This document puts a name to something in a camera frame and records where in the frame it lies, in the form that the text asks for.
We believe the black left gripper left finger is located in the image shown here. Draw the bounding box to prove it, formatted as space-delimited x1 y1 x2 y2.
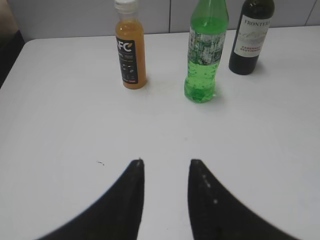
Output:
43 159 145 240

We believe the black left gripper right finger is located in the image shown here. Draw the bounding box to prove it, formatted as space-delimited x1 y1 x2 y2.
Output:
187 159 293 240

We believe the green sprite bottle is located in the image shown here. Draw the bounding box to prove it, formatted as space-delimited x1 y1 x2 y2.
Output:
184 0 229 103

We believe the orange juice bottle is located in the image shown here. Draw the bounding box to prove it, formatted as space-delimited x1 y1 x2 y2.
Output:
114 0 147 90

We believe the dark red wine bottle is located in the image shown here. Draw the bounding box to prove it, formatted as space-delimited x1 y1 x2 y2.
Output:
228 0 275 75

